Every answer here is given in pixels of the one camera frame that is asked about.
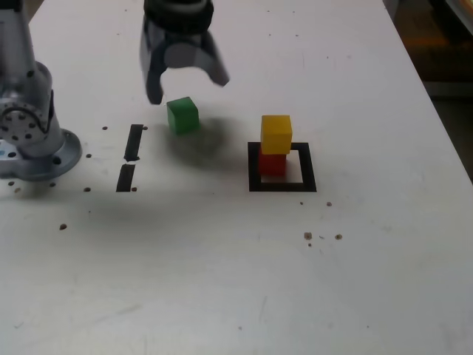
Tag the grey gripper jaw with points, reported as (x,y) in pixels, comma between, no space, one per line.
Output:
(151,70)
(212,63)

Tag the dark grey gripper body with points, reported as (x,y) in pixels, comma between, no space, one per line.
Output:
(183,37)

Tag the green cube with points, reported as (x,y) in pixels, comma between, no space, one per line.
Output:
(183,118)

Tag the yellow cube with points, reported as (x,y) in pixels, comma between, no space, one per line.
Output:
(277,135)

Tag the red cube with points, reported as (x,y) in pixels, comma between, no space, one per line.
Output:
(271,164)

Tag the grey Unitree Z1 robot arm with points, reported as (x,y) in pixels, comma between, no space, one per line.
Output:
(22,74)

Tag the black tape square outline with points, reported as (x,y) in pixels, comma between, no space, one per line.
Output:
(310,166)

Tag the black tape strip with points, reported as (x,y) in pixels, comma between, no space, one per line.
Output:
(125,177)

